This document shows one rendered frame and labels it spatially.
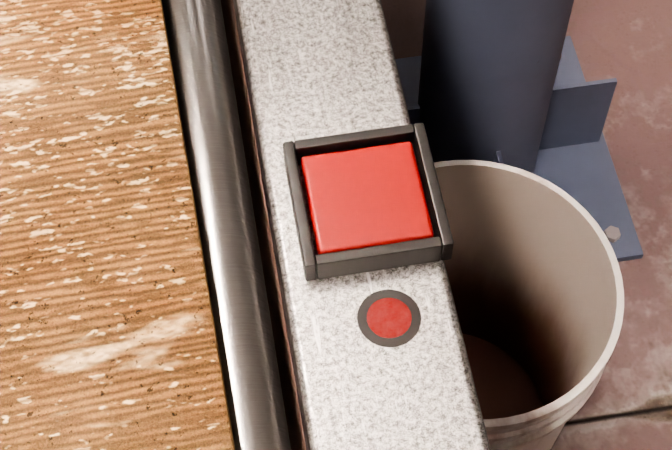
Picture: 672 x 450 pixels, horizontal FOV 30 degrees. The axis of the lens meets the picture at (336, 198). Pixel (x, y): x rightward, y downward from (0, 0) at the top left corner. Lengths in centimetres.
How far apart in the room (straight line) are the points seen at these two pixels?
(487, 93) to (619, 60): 45
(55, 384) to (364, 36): 27
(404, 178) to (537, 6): 76
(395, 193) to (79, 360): 18
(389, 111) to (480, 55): 76
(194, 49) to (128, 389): 21
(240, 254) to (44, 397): 12
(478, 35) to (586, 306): 32
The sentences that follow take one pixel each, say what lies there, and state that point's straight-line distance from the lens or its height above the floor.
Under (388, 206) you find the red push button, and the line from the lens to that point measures 64.
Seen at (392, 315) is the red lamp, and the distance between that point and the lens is 63.
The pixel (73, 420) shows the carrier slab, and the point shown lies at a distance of 60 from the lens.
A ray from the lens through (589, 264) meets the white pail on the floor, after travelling 135.
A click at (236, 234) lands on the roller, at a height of 92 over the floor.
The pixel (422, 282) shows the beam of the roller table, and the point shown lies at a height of 91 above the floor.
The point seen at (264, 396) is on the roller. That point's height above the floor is 92.
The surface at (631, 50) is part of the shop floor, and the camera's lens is 194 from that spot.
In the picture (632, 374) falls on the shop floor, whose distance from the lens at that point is 166.
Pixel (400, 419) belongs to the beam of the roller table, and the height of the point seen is 92.
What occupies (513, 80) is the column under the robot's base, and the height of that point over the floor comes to 30.
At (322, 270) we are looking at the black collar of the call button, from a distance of 63.
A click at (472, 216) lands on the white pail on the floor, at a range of 141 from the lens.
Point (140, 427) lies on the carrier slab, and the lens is 59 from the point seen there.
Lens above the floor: 148
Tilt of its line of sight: 58 degrees down
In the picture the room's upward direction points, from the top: 1 degrees counter-clockwise
